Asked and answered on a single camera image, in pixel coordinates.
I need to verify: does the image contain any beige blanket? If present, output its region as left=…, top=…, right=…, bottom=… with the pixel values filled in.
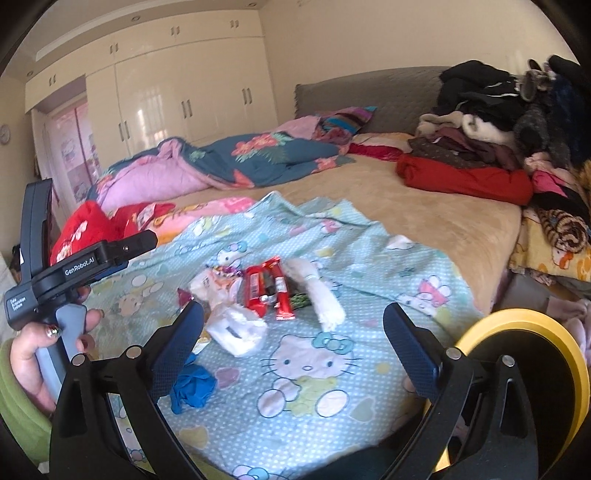
left=166, top=131, right=522, bottom=315

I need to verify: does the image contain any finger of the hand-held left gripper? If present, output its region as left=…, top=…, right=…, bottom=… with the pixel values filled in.
left=20, top=179, right=62, bottom=278
left=104, top=230, right=159, bottom=263

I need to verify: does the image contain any cartoon cat bed sheet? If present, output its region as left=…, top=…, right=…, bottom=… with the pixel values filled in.
left=85, top=191, right=483, bottom=478

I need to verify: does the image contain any person's left hand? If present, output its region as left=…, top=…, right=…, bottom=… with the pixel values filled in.
left=8, top=286, right=103, bottom=418

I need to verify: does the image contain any yellow-rimmed black bin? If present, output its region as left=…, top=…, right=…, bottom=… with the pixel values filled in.
left=434, top=310, right=585, bottom=480

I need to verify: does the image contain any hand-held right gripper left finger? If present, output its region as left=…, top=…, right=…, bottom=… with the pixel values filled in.
left=50, top=301, right=206, bottom=480

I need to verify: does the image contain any brown striped cloth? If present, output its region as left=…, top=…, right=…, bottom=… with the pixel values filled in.
left=538, top=210, right=589, bottom=252

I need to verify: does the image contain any cream wardrobe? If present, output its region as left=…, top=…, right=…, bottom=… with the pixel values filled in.
left=25, top=9, right=280, bottom=153

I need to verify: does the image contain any grey headboard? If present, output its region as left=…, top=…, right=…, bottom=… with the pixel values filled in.
left=293, top=66, right=455, bottom=134

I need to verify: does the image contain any floral quilt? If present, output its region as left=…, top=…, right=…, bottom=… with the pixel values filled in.
left=88, top=131, right=356, bottom=215

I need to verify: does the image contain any red printed cushion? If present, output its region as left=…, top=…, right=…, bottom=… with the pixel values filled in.
left=50, top=200, right=153, bottom=266

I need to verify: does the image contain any blue glove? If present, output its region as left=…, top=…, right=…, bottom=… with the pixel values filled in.
left=170, top=353, right=218, bottom=414

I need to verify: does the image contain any pile of clothes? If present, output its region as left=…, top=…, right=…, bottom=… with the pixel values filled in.
left=409, top=55, right=591, bottom=210

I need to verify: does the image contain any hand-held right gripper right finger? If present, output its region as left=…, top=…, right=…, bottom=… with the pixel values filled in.
left=382, top=301, right=539, bottom=480

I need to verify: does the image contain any white plastic bag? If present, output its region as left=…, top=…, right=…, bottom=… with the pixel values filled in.
left=189, top=268, right=269, bottom=358

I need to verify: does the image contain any dark red cloth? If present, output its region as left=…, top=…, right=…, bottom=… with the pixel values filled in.
left=348, top=142, right=402, bottom=161

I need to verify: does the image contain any yellow cartoon blanket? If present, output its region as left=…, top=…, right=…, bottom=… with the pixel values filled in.
left=508, top=208, right=591, bottom=282

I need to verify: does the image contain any purple candy wrapper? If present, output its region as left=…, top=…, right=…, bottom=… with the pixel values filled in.
left=205, top=264, right=243, bottom=280

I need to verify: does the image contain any red snack wrapper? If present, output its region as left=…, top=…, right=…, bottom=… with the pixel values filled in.
left=263, top=257, right=295, bottom=321
left=243, top=264, right=278, bottom=317

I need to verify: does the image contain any red folded cloth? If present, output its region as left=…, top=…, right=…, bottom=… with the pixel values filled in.
left=396, top=154, right=534, bottom=206

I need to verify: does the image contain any striped pillow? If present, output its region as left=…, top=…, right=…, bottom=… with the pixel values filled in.
left=314, top=106, right=378, bottom=141

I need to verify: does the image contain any pink printed cloth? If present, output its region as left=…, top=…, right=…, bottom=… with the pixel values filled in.
left=108, top=197, right=257, bottom=241

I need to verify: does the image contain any white tissue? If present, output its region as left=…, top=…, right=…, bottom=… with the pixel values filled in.
left=286, top=257, right=347, bottom=332

